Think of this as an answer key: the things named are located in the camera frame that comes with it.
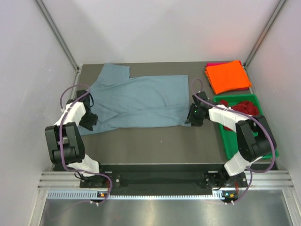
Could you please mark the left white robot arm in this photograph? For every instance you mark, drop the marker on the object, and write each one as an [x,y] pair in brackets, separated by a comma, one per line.
[64,141]

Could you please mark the grey-blue t-shirt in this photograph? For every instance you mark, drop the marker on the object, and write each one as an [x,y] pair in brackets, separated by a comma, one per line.
[141,102]

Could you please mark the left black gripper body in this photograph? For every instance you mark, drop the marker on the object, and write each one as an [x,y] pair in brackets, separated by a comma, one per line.
[88,119]

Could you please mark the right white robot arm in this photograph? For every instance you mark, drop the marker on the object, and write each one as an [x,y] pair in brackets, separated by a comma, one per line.
[254,137]

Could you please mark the dark red t-shirt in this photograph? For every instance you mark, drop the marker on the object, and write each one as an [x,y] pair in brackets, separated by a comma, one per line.
[245,106]

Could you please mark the green plastic tray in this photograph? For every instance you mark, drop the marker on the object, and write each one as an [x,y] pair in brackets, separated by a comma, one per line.
[229,137]

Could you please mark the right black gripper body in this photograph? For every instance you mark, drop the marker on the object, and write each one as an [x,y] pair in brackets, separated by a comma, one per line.
[194,116]

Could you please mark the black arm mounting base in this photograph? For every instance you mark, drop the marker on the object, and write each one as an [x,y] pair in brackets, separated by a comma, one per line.
[203,175]

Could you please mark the folded orange t-shirt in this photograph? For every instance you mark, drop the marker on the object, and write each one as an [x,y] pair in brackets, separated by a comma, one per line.
[227,76]

